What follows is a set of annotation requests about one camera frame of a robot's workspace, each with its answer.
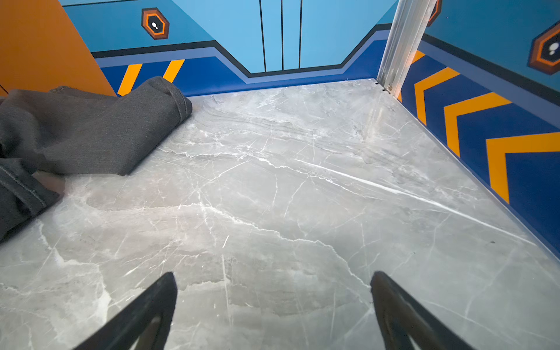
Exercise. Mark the aluminium corner post right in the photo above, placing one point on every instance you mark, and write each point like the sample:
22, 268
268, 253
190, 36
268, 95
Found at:
408, 27

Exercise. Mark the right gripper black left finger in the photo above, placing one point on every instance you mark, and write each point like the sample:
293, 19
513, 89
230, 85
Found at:
143, 324

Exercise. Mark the dark grey cloth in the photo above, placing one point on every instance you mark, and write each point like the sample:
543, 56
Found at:
65, 131

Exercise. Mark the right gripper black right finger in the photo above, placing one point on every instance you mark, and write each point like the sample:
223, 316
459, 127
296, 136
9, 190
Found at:
405, 323

